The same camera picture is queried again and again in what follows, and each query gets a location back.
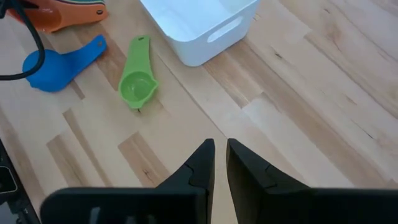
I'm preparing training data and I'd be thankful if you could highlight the black looped gripper cable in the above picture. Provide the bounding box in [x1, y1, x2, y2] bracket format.
[0, 0, 46, 81]

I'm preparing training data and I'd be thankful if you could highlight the orange measuring cup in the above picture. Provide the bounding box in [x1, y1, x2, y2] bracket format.
[6, 0, 109, 34]

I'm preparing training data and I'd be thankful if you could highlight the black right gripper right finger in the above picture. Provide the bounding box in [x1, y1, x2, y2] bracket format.
[226, 138, 398, 224]

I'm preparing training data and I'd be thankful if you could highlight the white plastic basket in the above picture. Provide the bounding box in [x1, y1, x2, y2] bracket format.
[139, 0, 261, 67]

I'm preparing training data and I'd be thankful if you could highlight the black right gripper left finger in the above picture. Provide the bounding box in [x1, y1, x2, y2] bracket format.
[40, 138, 216, 224]

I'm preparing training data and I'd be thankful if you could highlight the green measuring cup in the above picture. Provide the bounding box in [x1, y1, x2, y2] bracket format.
[118, 35, 159, 110]

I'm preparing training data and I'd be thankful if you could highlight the blue measuring cup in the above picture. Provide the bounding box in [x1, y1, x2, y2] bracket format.
[22, 34, 108, 93]

